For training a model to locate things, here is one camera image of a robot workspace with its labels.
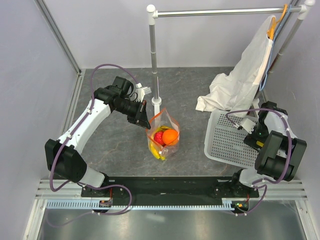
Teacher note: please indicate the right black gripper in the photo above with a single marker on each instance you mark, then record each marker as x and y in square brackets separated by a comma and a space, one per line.
[251, 139]

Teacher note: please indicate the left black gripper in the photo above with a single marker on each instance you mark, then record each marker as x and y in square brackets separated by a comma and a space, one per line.
[140, 117]

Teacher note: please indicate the red apple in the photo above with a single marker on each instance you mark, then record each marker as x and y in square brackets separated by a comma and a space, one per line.
[158, 138]

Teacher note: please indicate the clear orange-zipper zip bag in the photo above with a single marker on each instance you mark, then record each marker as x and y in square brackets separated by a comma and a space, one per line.
[164, 118]

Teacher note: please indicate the yellow banana bunch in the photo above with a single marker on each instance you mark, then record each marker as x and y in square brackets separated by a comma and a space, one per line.
[154, 147]

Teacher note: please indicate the orange fruit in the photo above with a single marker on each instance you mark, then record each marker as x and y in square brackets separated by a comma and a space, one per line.
[170, 137]

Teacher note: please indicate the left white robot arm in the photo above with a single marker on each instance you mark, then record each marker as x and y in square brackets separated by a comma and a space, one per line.
[63, 156]

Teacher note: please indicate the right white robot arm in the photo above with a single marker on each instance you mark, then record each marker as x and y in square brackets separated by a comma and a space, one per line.
[280, 151]

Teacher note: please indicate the white plastic basket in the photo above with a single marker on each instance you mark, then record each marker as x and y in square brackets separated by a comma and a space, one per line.
[224, 143]

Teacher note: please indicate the white cloth garment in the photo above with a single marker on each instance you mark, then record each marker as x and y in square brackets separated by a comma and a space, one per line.
[236, 91]

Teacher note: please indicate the blue clothes hanger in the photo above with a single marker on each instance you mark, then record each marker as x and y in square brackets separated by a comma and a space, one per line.
[277, 32]

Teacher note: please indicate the orange clothes hanger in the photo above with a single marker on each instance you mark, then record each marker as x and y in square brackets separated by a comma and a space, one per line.
[275, 22]

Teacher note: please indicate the metal clothes rack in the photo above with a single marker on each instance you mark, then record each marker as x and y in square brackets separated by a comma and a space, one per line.
[294, 7]

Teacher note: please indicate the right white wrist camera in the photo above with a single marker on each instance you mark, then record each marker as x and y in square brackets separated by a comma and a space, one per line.
[246, 124]

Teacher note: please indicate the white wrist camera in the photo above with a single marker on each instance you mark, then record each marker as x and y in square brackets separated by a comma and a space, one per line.
[246, 124]
[141, 91]

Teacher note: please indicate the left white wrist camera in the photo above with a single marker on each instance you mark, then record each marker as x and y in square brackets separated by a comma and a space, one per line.
[141, 91]

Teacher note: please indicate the white slotted cable duct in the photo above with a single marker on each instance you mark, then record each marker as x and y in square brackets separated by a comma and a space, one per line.
[95, 204]

